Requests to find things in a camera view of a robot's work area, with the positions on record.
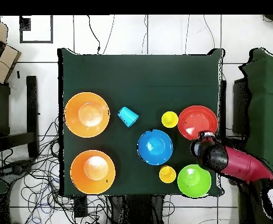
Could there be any red plastic bowl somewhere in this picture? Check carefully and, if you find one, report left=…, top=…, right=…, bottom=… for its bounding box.
left=177, top=105, right=218, bottom=141

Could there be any light blue plastic bowl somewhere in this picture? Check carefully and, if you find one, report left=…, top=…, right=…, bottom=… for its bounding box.
left=136, top=129, right=174, bottom=166

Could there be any light blue plastic cup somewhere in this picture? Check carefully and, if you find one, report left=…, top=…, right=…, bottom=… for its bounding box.
left=117, top=106, right=139, bottom=128

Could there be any orange plastic bowl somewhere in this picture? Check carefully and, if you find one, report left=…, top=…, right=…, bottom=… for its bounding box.
left=70, top=149, right=116, bottom=195
left=64, top=92, right=111, bottom=138

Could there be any yellow plastic cup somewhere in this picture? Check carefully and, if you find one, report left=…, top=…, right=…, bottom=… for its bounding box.
left=161, top=111, right=180, bottom=129
left=159, top=164, right=177, bottom=184

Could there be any black box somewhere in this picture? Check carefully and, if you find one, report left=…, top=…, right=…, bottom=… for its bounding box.
left=232, top=78, right=251, bottom=136

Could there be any green plastic bowl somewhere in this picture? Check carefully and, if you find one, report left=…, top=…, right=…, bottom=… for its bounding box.
left=177, top=164, right=212, bottom=198

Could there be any dark green tablecloth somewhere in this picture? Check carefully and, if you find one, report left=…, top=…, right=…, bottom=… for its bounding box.
left=57, top=48, right=225, bottom=197

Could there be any black power adapter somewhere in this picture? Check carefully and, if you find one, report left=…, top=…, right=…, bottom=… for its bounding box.
left=73, top=195, right=89, bottom=218

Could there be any black equipment base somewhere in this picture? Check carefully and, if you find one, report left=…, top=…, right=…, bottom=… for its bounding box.
left=0, top=159, right=36, bottom=179

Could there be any black cable with plug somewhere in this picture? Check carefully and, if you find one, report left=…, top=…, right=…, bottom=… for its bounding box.
left=87, top=15, right=102, bottom=55

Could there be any tangle of floor cables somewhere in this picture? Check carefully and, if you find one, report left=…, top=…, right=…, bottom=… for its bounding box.
left=0, top=116, right=118, bottom=224

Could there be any black stand frame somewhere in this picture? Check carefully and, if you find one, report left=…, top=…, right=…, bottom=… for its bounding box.
left=0, top=75, right=40, bottom=159

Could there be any black square floor frame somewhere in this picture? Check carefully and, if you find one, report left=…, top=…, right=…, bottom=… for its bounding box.
left=19, top=15, right=54, bottom=44

